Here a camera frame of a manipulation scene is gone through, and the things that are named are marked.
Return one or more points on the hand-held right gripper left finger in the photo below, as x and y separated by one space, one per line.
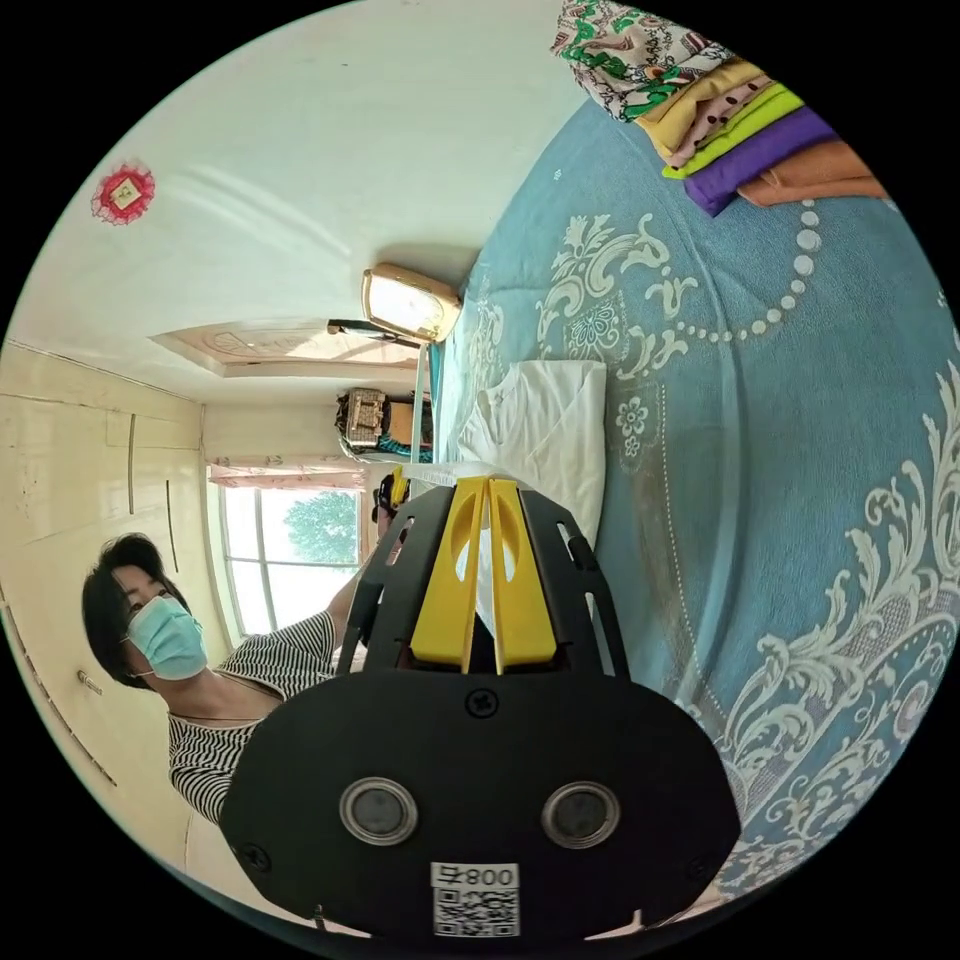
442 600

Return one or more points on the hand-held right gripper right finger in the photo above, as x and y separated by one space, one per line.
529 607

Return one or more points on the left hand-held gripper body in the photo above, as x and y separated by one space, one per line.
385 504

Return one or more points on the white short sleeve shirt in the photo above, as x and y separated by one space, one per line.
551 435

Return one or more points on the person's left forearm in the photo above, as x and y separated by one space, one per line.
352 589

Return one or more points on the woven brown bag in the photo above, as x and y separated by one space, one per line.
364 420

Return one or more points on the pink patterned curtain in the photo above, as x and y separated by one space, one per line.
285 471

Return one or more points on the window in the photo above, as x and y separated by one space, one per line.
292 555

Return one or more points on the person's body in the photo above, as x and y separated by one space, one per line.
225 675

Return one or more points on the bed with blue patterned quilt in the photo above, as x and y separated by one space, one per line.
750 450

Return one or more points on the cream cupboard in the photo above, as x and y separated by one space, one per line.
82 465

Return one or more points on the pile of clothes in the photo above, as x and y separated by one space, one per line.
720 97

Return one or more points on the cream headboard with gold frame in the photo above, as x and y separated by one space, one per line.
409 301

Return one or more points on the red round wall ornament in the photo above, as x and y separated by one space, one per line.
123 193

